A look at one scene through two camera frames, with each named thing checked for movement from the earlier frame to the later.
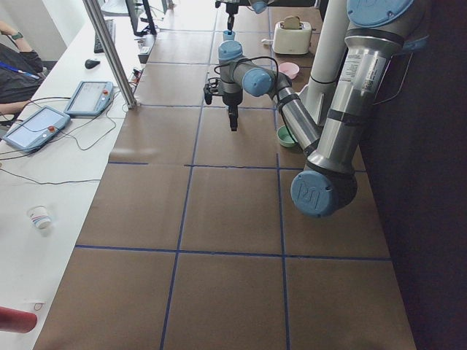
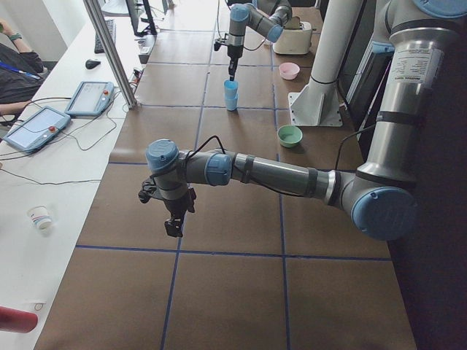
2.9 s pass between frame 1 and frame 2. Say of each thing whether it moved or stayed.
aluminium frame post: stayed
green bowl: stayed
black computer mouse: stayed
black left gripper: moved
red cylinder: stayed
